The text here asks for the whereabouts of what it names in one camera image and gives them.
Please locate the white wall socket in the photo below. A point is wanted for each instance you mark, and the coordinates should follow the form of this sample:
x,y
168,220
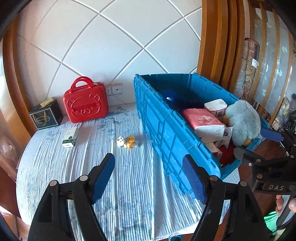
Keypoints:
x,y
113,89

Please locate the blue plastic crate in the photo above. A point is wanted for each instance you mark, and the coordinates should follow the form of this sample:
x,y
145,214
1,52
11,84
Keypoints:
x,y
159,99

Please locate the clear plastic bag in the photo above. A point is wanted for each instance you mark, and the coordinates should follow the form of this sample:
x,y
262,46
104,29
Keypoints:
x,y
8,152

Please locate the pink tissue pack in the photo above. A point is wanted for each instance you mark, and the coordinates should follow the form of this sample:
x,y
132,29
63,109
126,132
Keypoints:
x,y
206,126

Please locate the rolled patterned carpet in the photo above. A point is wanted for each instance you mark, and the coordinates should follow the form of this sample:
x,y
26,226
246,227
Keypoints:
x,y
253,50

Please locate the white green medicine box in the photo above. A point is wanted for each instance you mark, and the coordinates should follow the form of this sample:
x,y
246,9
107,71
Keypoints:
x,y
70,137

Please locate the dark green gift box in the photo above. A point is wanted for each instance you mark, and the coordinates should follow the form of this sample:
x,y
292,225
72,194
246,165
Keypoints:
x,y
46,116

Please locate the red bear suitcase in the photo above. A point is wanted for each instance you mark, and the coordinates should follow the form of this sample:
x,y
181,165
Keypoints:
x,y
85,100

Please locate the grey fluffy plush toy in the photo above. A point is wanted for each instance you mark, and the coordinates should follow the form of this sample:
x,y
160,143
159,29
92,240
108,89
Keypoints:
x,y
245,122

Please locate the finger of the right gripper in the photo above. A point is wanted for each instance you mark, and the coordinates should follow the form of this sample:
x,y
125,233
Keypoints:
x,y
285,137
246,157

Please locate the small white bear toy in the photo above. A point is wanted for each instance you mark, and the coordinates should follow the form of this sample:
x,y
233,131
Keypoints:
x,y
127,142

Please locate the gold small box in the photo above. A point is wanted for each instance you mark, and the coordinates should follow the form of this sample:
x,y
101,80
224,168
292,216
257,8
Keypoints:
x,y
46,102

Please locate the white tissue pack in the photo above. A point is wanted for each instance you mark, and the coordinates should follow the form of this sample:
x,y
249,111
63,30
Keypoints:
x,y
216,107

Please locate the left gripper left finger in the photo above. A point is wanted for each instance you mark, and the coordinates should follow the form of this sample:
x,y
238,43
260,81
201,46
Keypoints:
x,y
52,220

